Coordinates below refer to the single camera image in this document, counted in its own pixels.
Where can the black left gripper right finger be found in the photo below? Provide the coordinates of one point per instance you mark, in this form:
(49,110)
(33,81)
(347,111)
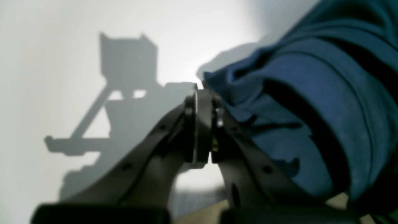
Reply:
(258,192)

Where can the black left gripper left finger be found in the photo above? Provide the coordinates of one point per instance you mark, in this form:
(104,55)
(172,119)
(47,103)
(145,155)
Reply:
(136,190)

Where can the dark blue T-shirt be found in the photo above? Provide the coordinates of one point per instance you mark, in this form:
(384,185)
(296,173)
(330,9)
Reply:
(322,101)

